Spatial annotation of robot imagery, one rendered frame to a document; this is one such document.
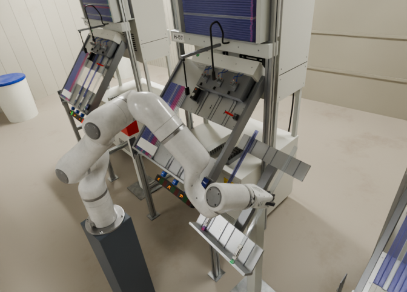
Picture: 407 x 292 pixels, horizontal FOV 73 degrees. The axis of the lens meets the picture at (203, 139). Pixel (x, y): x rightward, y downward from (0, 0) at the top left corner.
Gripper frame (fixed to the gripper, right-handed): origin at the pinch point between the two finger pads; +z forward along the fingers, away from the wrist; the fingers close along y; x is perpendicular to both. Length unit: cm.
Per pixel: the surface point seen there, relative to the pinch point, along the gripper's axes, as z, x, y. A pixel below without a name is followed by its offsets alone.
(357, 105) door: 283, -82, 81
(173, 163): 13, 18, 69
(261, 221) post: 20.5, 17.9, 8.1
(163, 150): 13, 15, 82
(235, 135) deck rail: 21.1, -12.3, 41.5
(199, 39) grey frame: 14, -55, 88
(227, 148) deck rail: 18.5, -4.8, 41.1
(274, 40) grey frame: 18, -63, 39
